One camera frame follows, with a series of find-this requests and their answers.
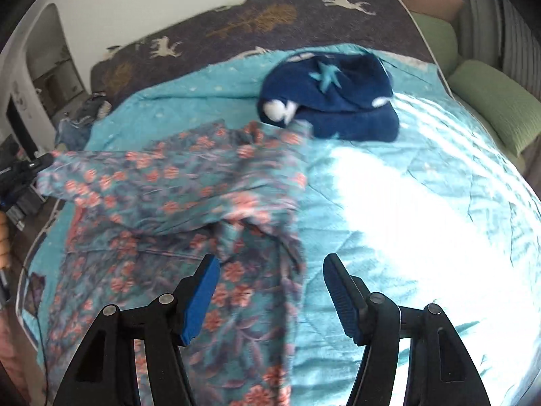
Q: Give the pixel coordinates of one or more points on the floral print garment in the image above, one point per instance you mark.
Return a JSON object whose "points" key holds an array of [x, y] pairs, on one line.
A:
{"points": [[190, 186]]}

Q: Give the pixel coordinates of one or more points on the arched wall niche shelf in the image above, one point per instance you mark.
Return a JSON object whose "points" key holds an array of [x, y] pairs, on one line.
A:
{"points": [[50, 63]]}

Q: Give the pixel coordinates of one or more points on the pile of denim clothes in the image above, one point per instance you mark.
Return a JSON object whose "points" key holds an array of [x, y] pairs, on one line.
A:
{"points": [[80, 127]]}

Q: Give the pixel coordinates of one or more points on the turquoise star quilt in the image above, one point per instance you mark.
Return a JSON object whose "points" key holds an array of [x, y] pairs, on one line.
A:
{"points": [[401, 169]]}

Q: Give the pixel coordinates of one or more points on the dark deer print blanket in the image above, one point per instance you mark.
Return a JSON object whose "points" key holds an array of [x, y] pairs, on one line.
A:
{"points": [[253, 12]]}

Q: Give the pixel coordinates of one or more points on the grey curtain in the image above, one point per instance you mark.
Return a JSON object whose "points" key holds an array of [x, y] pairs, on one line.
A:
{"points": [[486, 8]]}

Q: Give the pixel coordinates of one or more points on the small green pillow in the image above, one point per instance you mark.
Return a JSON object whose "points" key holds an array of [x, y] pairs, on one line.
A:
{"points": [[437, 38]]}

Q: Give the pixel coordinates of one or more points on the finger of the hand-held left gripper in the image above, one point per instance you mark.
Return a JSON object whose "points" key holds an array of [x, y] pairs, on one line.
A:
{"points": [[42, 163]]}

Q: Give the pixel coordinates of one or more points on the person's left forearm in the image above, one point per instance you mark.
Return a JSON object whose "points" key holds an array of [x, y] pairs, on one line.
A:
{"points": [[3, 241]]}

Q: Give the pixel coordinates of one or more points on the large green pillow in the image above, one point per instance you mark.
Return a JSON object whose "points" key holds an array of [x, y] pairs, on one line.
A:
{"points": [[494, 97]]}

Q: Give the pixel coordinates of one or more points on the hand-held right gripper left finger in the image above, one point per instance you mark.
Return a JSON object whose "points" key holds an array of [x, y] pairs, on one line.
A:
{"points": [[200, 300]]}

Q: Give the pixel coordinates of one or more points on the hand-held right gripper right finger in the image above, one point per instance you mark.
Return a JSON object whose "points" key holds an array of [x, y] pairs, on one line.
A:
{"points": [[342, 300]]}

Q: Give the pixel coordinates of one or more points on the navy fleece garment with stars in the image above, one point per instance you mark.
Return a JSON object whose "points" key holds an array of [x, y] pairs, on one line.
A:
{"points": [[338, 93]]}

